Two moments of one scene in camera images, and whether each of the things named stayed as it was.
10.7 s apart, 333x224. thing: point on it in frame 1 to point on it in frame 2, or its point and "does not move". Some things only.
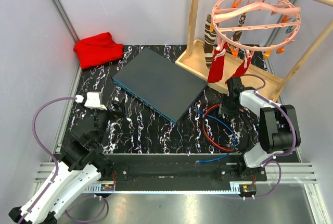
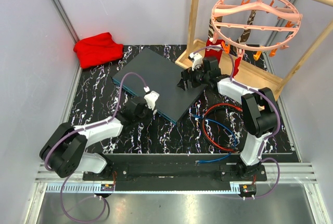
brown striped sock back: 237,35 to 246,33
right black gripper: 234,113 to 188,74
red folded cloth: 97,49 does not move
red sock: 242,69 to 236,66
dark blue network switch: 168,89 does not move
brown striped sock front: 209,37 to 211,27
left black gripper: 120,107 to 150,111
